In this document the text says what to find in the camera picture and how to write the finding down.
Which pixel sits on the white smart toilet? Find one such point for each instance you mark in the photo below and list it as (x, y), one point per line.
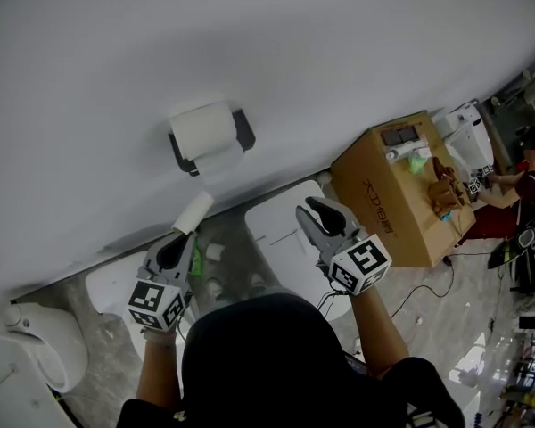
(468, 136)

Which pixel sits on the black toilet paper holder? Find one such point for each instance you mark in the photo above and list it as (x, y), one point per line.
(245, 128)

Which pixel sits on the black floor device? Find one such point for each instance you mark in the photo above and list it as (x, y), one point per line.
(515, 245)

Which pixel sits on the large white toilet paper roll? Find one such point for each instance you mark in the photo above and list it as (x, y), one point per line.
(203, 129)

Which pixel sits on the person's left forearm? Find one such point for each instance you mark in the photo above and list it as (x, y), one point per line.
(158, 372)

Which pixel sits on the thin toilet paper roll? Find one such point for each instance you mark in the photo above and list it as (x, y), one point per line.
(192, 212)

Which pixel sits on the person's left shoe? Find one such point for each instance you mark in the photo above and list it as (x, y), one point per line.
(218, 289)

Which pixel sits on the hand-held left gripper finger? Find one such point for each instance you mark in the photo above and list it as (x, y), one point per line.
(186, 257)
(153, 252)

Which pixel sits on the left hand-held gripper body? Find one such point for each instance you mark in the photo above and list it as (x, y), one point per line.
(153, 303)

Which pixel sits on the white glove cuff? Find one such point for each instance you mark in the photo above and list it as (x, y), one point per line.
(159, 336)

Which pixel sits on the white wall urinal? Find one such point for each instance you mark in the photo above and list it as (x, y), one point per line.
(40, 346)

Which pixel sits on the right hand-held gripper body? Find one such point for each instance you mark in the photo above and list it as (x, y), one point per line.
(359, 263)

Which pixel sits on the large brown cardboard box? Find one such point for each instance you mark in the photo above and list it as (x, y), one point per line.
(383, 203)

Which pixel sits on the green crumpled bag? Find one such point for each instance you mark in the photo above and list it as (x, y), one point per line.
(417, 162)

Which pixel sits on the small white block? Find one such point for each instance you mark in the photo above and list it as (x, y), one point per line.
(214, 251)

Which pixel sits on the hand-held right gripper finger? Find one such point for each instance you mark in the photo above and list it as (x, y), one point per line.
(336, 214)
(310, 227)

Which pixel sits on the person's right forearm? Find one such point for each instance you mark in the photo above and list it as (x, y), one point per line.
(376, 332)

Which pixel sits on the white tube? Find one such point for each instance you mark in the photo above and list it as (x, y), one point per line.
(403, 151)

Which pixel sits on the brown plush toy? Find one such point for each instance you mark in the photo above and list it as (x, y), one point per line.
(446, 185)

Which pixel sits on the person's shoe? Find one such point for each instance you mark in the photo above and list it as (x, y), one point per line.
(218, 289)
(256, 282)

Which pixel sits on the green packet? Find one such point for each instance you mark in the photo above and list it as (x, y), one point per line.
(197, 257)

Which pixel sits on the person's right shoe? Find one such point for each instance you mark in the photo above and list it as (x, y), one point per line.
(256, 282)

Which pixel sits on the black flat case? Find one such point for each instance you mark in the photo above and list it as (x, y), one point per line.
(399, 135)

